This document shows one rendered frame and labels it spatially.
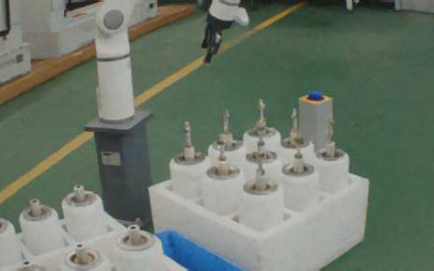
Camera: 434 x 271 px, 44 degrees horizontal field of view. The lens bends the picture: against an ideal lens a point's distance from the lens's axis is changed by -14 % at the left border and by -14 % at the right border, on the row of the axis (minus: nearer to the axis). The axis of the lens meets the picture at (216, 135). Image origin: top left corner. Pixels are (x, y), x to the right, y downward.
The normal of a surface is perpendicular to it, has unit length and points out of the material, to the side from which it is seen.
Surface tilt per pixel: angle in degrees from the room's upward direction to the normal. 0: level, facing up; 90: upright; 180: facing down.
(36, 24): 90
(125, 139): 92
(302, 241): 90
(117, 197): 90
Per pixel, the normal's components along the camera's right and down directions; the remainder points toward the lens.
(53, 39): -0.35, 0.34
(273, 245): 0.65, 0.22
